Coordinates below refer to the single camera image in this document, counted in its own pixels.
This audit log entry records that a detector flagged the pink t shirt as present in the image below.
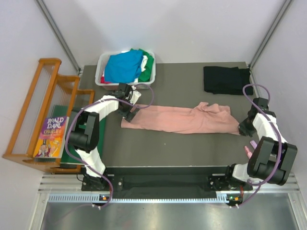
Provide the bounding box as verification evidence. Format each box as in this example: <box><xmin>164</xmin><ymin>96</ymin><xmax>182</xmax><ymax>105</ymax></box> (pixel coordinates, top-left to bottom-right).
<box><xmin>121</xmin><ymin>102</ymin><xmax>239</xmax><ymax>135</ymax></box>

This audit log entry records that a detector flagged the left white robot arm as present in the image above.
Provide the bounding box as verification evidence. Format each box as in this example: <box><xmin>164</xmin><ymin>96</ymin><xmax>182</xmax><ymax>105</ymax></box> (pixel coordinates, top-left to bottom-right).
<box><xmin>65</xmin><ymin>83</ymin><xmax>141</xmax><ymax>190</ymax></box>

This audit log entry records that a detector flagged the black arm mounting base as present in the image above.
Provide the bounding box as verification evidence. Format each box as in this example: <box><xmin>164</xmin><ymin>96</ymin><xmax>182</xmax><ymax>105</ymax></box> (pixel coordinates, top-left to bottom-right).
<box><xmin>81</xmin><ymin>167</ymin><xmax>252</xmax><ymax>194</ymax></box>

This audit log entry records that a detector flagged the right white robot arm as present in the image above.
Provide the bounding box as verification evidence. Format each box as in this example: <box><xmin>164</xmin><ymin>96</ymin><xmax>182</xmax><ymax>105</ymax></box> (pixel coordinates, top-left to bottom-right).
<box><xmin>224</xmin><ymin>98</ymin><xmax>297</xmax><ymax>190</ymax></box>

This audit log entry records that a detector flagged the pink small object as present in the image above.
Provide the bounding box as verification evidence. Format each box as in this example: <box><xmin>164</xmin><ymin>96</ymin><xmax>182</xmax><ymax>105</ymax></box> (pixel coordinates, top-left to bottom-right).
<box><xmin>244</xmin><ymin>140</ymin><xmax>257</xmax><ymax>159</ymax></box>

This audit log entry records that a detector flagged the white plastic laundry basket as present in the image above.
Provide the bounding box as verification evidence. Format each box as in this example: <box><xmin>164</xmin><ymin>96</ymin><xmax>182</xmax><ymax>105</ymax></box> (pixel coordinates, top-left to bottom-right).
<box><xmin>95</xmin><ymin>49</ymin><xmax>156</xmax><ymax>90</ymax></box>

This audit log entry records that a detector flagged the green t shirt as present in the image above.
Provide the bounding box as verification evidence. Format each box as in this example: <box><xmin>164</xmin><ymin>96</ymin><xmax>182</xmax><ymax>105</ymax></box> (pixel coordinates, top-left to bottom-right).
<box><xmin>139</xmin><ymin>49</ymin><xmax>154</xmax><ymax>82</ymax></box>

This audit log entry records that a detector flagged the red t shirt in basket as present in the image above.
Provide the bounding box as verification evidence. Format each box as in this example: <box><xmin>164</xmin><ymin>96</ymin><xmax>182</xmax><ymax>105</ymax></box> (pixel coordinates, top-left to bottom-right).
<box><xmin>100</xmin><ymin>76</ymin><xmax>111</xmax><ymax>84</ymax></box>

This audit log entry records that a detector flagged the blue t shirt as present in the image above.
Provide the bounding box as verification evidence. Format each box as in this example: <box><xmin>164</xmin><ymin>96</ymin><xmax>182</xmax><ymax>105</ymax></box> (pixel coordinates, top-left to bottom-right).
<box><xmin>104</xmin><ymin>50</ymin><xmax>143</xmax><ymax>83</ymax></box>

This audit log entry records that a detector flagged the folded black t shirt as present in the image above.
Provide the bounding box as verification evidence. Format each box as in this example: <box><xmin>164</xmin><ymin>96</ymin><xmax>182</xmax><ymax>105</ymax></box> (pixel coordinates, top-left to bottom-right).
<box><xmin>203</xmin><ymin>66</ymin><xmax>250</xmax><ymax>95</ymax></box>

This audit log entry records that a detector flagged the white t shirt in basket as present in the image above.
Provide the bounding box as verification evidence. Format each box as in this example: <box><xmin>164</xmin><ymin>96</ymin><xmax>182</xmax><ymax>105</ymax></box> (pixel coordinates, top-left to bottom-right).
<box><xmin>134</xmin><ymin>55</ymin><xmax>150</xmax><ymax>83</ymax></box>

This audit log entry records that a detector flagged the green book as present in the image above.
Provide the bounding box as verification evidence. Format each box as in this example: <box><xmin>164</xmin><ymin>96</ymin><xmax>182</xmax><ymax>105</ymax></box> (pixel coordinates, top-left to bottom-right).
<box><xmin>49</xmin><ymin>104</ymin><xmax>107</xmax><ymax>165</ymax></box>

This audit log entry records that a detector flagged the Roald Dahl book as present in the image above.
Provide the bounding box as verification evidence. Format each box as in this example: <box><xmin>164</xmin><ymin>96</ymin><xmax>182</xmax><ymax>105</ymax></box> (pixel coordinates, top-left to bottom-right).
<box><xmin>33</xmin><ymin>116</ymin><xmax>69</xmax><ymax>159</ymax></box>

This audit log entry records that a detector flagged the wooden rack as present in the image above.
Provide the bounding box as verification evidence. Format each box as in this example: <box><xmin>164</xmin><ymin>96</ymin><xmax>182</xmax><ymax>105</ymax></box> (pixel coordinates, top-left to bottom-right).
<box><xmin>3</xmin><ymin>58</ymin><xmax>95</xmax><ymax>174</ymax></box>

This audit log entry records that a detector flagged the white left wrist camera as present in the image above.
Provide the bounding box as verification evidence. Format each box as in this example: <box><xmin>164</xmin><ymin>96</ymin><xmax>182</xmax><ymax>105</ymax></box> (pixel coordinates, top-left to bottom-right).
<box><xmin>130</xmin><ymin>90</ymin><xmax>142</xmax><ymax>104</ymax></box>

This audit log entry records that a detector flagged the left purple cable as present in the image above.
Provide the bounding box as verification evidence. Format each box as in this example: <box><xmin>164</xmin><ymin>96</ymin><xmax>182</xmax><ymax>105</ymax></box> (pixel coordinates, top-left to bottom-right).
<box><xmin>64</xmin><ymin>85</ymin><xmax>154</xmax><ymax>208</ymax></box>

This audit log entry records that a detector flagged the grey slotted cable duct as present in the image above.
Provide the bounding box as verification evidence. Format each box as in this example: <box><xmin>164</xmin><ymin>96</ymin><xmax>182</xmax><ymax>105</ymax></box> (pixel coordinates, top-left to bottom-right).
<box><xmin>48</xmin><ymin>194</ymin><xmax>241</xmax><ymax>204</ymax></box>

